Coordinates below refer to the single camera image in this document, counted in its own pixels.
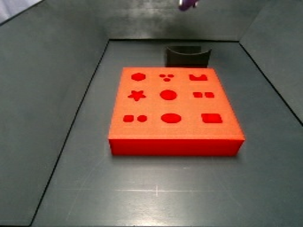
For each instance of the red foam shape block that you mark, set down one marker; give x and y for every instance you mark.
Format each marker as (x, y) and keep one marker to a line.
(173, 112)

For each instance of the black angled cradle stand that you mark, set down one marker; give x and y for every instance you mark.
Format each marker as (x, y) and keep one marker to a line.
(186, 56)

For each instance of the purple cylinder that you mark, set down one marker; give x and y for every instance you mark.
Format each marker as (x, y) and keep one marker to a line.
(186, 4)

